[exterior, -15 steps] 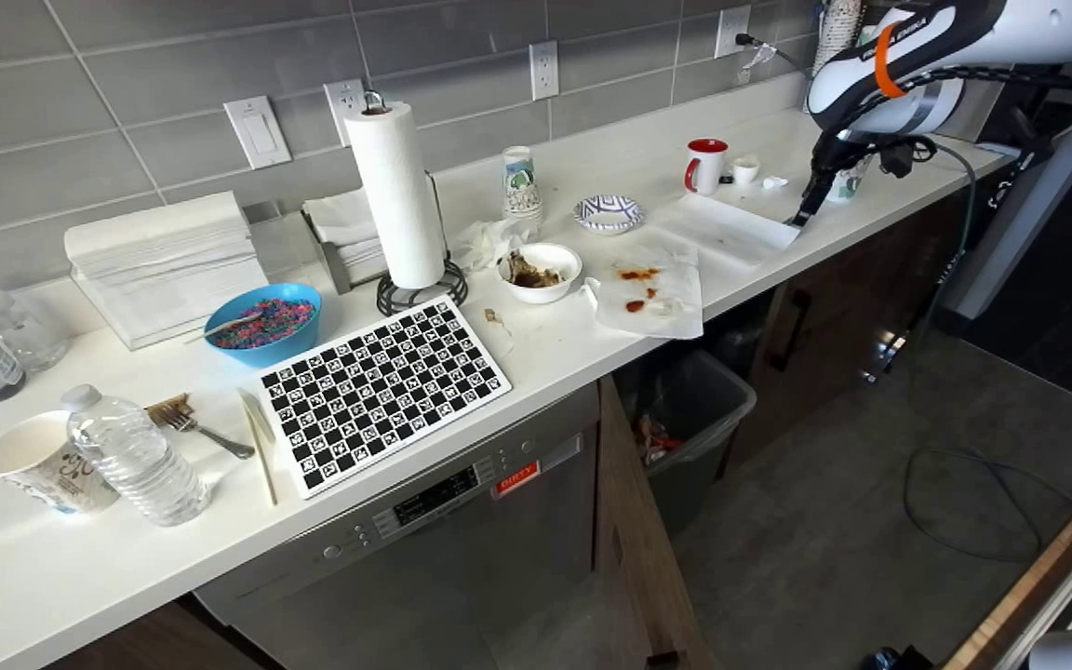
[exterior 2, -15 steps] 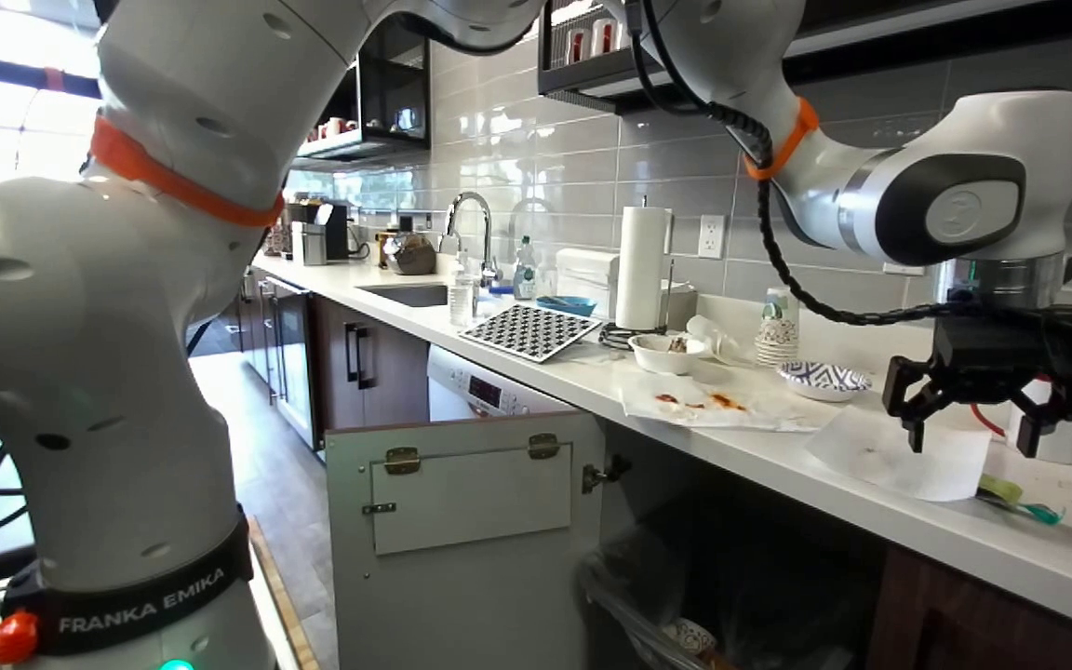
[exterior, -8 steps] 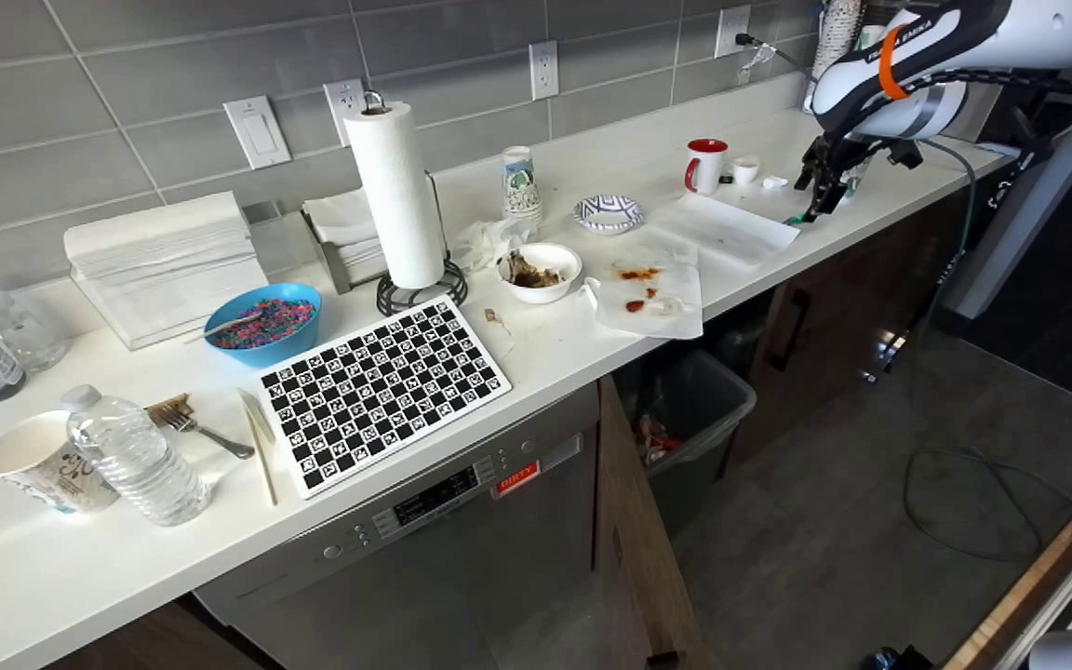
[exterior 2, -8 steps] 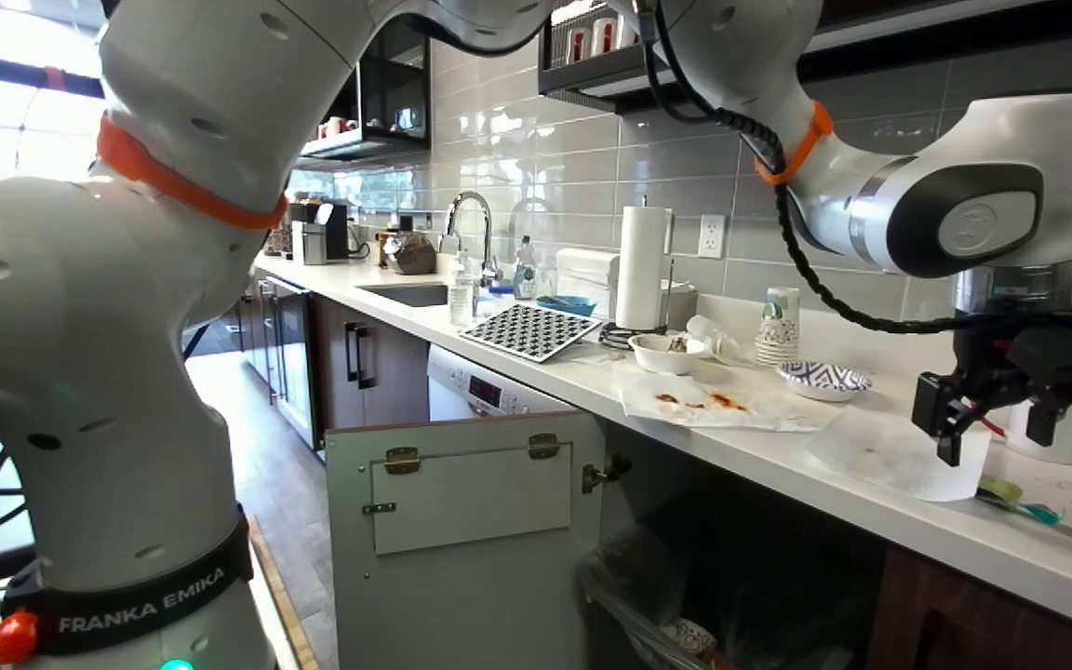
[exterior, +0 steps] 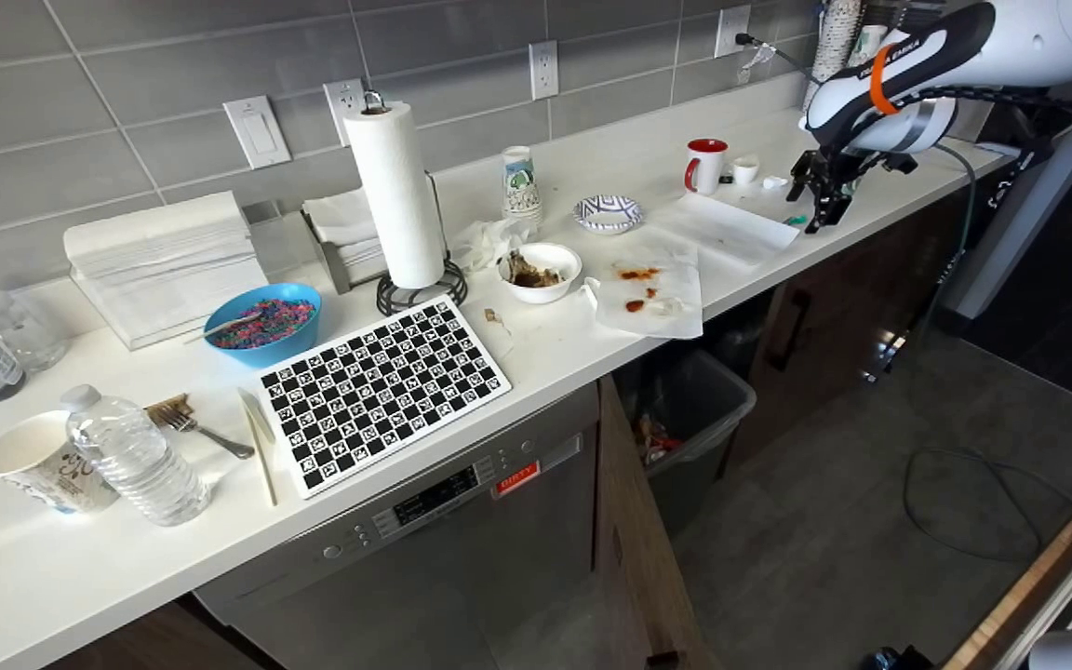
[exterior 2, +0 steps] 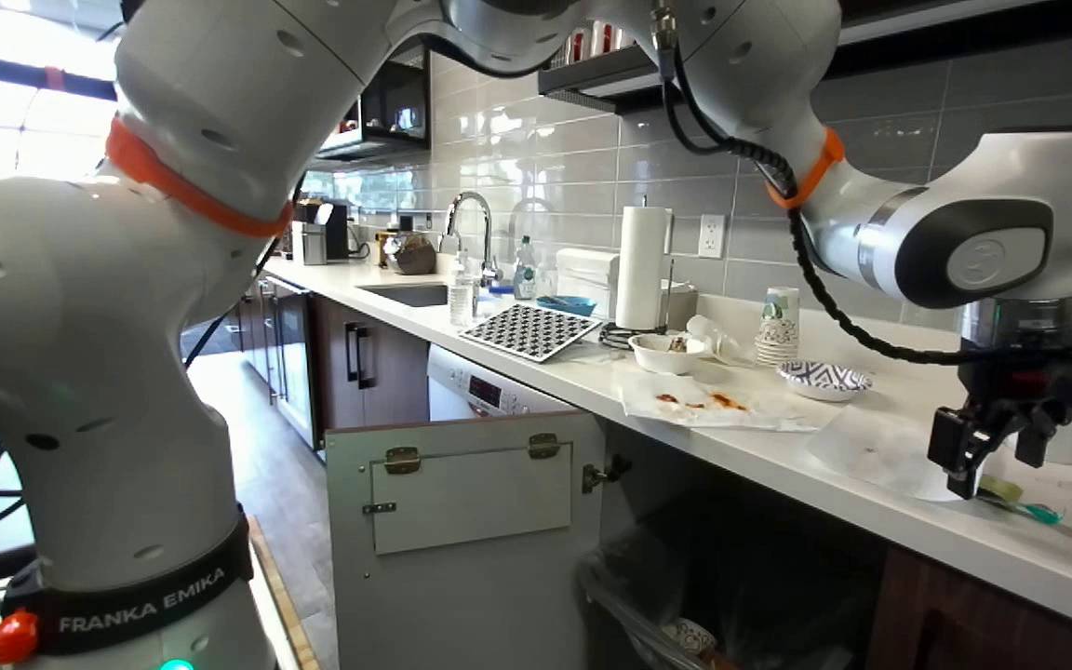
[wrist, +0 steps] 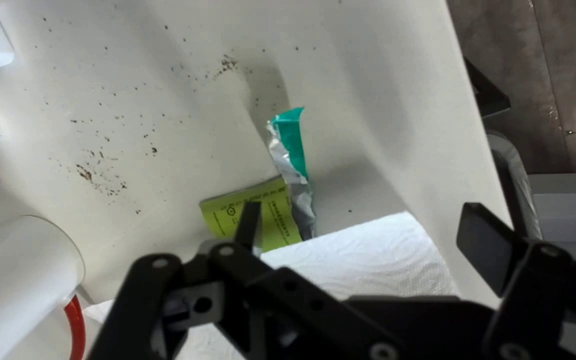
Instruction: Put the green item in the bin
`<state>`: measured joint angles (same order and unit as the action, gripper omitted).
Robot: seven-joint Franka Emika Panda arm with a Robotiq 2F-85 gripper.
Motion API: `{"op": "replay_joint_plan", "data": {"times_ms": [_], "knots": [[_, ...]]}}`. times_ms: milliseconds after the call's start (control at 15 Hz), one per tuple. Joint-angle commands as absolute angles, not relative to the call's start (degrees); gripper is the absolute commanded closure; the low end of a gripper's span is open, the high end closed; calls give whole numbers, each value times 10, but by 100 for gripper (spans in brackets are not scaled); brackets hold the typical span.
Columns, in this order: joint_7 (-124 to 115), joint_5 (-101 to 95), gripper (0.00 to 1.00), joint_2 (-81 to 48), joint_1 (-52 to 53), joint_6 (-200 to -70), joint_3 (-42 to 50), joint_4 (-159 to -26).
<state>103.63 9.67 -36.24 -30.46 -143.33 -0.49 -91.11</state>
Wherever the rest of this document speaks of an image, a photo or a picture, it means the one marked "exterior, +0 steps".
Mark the patterned paper cup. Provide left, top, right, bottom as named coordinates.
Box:
left=0, top=407, right=123, bottom=523

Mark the blue bowl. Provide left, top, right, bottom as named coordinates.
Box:
left=202, top=280, right=331, bottom=374

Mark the grey robot stand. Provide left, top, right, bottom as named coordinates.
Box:
left=938, top=72, right=1072, bottom=328

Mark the white wall outlet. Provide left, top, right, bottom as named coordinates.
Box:
left=321, top=76, right=373, bottom=151
left=712, top=0, right=759, bottom=64
left=525, top=36, right=564, bottom=105

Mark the white mug red inside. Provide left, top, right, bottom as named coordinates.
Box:
left=682, top=136, right=732, bottom=201

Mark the dark floor cable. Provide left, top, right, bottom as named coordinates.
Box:
left=896, top=136, right=1069, bottom=569

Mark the white bowl with food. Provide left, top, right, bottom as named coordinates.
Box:
left=490, top=237, right=587, bottom=309

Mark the grey trash bin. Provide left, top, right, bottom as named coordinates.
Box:
left=629, top=347, right=763, bottom=540

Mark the black wire towel holder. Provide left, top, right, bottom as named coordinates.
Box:
left=362, top=87, right=471, bottom=319

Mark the white napkin stack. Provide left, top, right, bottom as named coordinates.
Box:
left=299, top=184, right=395, bottom=297

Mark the black drawer handle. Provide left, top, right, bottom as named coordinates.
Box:
left=763, top=283, right=814, bottom=375

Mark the white rectangular container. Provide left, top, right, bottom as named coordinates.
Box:
left=58, top=185, right=273, bottom=355

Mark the brown food scrap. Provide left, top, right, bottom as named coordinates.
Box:
left=141, top=391, right=202, bottom=436

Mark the white wall switch plate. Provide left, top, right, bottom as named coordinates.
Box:
left=219, top=92, right=295, bottom=177

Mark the open cabinet door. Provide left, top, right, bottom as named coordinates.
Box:
left=587, top=375, right=721, bottom=670

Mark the stained white paper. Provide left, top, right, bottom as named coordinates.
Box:
left=582, top=236, right=712, bottom=347

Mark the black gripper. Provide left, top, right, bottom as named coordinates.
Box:
left=784, top=142, right=922, bottom=237

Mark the small patterned dish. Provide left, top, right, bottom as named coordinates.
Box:
left=569, top=190, right=650, bottom=237

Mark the crumpled clear plastic wrap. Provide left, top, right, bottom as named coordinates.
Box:
left=449, top=201, right=543, bottom=280

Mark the white cup green label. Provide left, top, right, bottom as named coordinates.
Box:
left=498, top=142, right=538, bottom=218

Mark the steel dishwasher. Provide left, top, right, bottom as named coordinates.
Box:
left=192, top=383, right=611, bottom=670

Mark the black white checkerboard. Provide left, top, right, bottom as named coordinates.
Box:
left=252, top=290, right=518, bottom=504

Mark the white paper towel roll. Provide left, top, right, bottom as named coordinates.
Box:
left=343, top=97, right=449, bottom=293

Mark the orange trash wrapper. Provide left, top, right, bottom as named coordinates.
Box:
left=637, top=415, right=691, bottom=471

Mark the wooden frame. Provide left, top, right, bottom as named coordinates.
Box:
left=940, top=493, right=1072, bottom=670

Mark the wooden chopstick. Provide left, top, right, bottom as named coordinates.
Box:
left=239, top=388, right=284, bottom=512

